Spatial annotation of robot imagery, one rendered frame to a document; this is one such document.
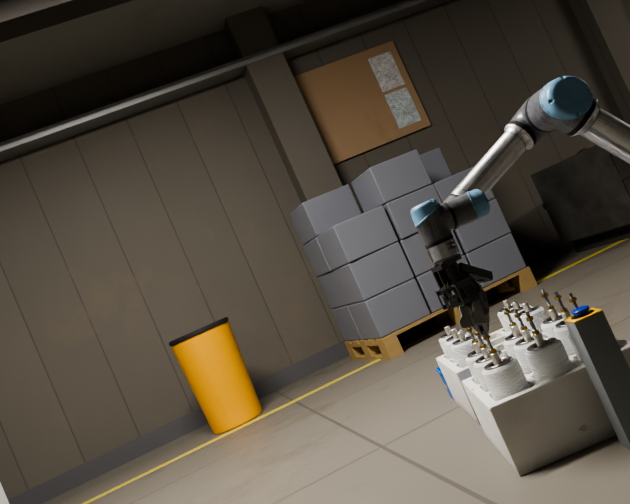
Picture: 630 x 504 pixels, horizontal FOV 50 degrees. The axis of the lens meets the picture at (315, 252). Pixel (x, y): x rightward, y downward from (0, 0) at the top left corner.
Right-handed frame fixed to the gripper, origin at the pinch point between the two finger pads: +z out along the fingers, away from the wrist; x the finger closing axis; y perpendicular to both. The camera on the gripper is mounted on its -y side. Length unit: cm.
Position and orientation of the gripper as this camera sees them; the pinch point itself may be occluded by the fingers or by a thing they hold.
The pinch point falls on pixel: (484, 328)
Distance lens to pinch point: 177.8
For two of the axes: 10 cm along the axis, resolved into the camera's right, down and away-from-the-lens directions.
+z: 4.1, 9.1, -0.4
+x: 5.7, -2.9, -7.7
